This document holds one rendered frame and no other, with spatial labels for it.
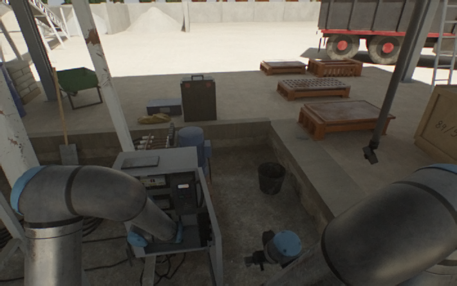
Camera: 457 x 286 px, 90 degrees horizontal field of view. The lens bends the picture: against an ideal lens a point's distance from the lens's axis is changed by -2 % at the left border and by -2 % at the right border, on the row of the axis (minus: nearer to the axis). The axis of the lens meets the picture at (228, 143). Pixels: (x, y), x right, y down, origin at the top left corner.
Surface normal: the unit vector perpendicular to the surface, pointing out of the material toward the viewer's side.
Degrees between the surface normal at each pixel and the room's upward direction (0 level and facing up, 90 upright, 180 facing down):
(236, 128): 90
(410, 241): 56
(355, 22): 90
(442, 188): 5
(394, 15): 90
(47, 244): 60
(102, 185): 49
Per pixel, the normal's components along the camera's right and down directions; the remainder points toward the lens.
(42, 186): -0.02, -0.30
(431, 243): -0.07, -0.02
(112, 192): 0.68, -0.18
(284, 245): 0.15, -0.68
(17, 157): 0.14, 0.34
